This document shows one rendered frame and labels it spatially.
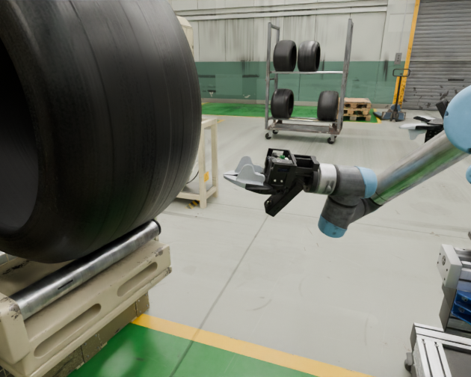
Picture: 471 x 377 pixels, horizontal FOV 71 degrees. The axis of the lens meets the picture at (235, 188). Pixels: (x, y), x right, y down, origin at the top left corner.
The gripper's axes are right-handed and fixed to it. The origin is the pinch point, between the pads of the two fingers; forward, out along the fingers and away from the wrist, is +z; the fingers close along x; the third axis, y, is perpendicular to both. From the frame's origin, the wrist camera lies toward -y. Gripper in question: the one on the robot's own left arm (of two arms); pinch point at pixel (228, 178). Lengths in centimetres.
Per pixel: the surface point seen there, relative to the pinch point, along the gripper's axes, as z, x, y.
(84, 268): 27.3, 19.3, -9.8
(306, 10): -348, -1058, -64
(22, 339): 32.4, 33.5, -8.8
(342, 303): -87, -43, -107
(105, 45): 22.4, 15.1, 29.5
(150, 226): 16.8, 4.5, -12.1
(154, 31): 17.1, 5.4, 30.1
